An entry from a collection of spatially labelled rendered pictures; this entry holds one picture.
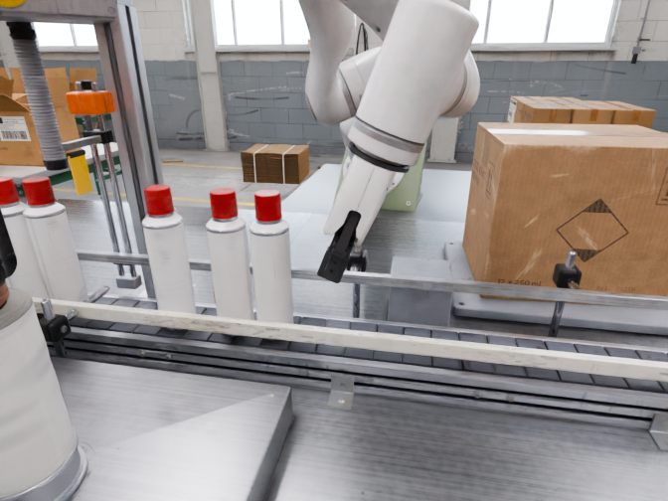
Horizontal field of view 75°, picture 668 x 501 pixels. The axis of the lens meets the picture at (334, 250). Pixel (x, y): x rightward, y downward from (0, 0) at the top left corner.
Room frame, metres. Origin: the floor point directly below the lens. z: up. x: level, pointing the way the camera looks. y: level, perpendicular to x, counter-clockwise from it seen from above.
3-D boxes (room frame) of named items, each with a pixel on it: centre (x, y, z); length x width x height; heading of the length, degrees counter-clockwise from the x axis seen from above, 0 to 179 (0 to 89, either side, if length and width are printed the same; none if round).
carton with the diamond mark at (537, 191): (0.77, -0.42, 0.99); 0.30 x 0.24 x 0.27; 82
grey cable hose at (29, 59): (0.70, 0.45, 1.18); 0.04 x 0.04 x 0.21
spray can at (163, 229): (0.55, 0.23, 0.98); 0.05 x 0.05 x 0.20
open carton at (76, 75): (4.48, 2.54, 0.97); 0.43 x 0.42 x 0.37; 163
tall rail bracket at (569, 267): (0.53, -0.33, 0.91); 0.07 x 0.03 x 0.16; 170
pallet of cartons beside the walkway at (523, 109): (3.86, -2.01, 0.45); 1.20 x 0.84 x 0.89; 168
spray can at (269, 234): (0.53, 0.08, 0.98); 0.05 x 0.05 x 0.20
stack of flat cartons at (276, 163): (4.85, 0.64, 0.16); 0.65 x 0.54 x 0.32; 81
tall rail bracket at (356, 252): (0.58, -0.03, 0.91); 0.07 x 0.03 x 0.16; 170
